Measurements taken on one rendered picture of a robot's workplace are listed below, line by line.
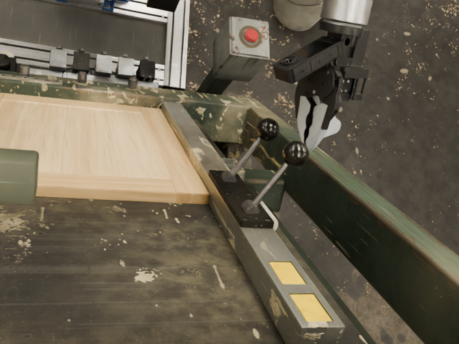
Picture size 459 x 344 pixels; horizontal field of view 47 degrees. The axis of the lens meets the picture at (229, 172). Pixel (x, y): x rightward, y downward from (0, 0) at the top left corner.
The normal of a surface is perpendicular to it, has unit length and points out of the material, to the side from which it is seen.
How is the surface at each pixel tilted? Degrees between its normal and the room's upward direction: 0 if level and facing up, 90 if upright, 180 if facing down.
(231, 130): 34
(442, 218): 0
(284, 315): 90
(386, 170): 0
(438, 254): 56
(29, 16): 0
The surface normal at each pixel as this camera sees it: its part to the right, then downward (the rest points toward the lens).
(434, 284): -0.95, -0.07
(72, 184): 0.17, -0.93
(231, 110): 0.26, 0.36
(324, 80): -0.79, 0.07
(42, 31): 0.31, -0.22
